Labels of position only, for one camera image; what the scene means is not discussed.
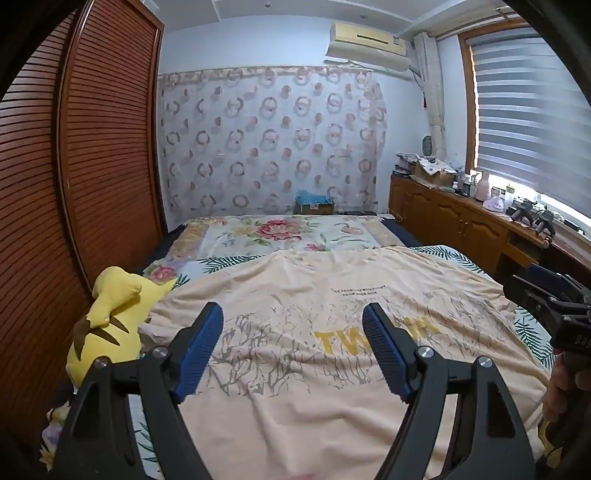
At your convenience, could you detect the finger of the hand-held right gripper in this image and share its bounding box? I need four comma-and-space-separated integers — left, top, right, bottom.
503, 274, 555, 320
526, 263, 583, 302

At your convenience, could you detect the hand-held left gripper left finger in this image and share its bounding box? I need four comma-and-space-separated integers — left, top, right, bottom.
48, 302, 225, 480

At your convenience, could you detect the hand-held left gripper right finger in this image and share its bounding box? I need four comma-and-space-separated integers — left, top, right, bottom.
361, 302, 539, 480

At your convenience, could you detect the beige printed t-shirt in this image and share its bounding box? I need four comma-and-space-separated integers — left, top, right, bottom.
148, 247, 551, 480

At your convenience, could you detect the person's right forearm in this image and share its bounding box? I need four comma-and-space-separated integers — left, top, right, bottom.
549, 415, 591, 468

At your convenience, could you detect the person's right hand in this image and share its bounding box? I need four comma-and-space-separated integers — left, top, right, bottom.
542, 353, 574, 422

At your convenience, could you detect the bed with leaf-print sheet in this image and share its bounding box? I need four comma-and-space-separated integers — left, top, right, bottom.
124, 244, 556, 480

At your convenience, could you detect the yellow plush toy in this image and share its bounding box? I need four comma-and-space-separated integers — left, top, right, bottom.
66, 266, 179, 385

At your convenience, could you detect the wooden side cabinet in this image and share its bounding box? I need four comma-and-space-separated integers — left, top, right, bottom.
389, 173, 591, 297

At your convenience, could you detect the yellow patterned bed sheet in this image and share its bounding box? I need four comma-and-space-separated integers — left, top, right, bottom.
537, 419, 565, 468

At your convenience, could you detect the floral folded quilt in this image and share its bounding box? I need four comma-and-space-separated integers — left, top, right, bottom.
157, 217, 422, 260

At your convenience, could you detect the floral bed sheet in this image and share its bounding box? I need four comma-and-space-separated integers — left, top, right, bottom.
39, 215, 409, 474

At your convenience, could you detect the open spotted cardboard box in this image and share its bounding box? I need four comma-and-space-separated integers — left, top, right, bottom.
411, 157, 458, 186

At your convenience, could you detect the grey zebra window blind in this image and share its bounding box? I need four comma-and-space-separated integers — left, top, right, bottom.
468, 28, 591, 214

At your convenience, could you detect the cardboard box with blue contents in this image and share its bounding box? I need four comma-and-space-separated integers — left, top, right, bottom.
295, 188, 336, 216

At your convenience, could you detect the stack of books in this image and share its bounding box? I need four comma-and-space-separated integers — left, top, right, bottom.
394, 152, 417, 177

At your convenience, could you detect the circle pattern sheer curtain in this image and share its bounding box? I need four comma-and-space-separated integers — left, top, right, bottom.
157, 65, 387, 223

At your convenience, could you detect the cream tied curtain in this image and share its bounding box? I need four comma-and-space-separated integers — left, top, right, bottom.
413, 32, 447, 160

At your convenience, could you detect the wooden louvered wardrobe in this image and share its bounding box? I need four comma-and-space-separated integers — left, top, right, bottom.
0, 0, 166, 462

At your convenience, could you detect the wooden window frame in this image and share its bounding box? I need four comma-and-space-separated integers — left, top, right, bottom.
458, 19, 542, 174

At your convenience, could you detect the cream wall air conditioner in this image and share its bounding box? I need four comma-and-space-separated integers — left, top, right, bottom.
325, 23, 411, 73

